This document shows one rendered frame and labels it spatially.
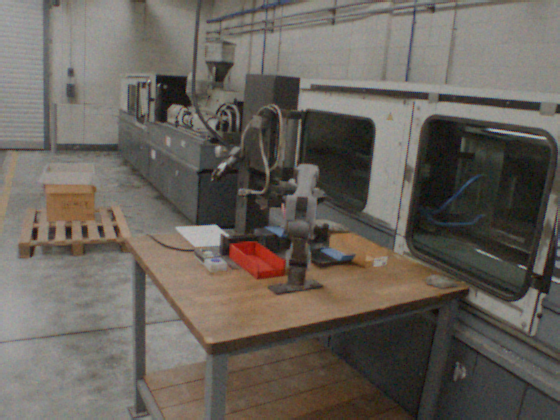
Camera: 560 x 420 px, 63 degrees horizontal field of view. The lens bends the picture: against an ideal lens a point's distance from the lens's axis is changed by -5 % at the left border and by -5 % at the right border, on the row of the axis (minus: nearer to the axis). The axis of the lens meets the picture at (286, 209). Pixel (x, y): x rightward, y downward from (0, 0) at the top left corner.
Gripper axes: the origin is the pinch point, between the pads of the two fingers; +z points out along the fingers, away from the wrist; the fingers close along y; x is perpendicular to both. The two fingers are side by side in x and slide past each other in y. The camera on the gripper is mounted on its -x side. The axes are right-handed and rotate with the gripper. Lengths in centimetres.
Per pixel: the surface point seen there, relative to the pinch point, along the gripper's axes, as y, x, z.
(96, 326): 65, 38, 174
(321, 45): 378, -368, 152
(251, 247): 7.7, 2.7, 25.5
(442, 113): 9, -70, -42
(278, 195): 19.2, -11.0, 8.6
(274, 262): -6.8, 3.2, 16.6
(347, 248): -10.2, -33.7, 15.8
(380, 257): -21.9, -40.5, 9.6
